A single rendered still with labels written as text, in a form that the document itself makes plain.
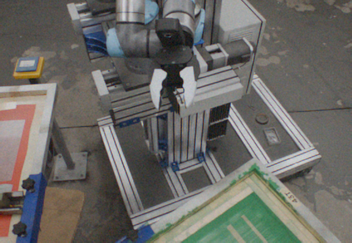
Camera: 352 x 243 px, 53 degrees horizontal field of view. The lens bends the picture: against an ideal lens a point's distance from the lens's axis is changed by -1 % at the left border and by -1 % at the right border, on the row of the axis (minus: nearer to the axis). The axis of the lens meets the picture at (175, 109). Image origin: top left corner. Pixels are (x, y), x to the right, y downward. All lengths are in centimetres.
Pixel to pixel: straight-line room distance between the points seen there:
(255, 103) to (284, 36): 117
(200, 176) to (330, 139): 111
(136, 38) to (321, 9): 339
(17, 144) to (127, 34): 84
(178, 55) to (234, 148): 171
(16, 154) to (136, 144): 101
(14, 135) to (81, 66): 175
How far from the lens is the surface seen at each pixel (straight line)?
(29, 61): 191
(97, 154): 263
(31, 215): 134
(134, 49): 91
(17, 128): 164
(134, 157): 232
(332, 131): 294
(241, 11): 167
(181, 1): 85
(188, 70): 68
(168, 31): 66
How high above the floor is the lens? 215
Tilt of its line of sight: 50 degrees down
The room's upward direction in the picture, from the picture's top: straight up
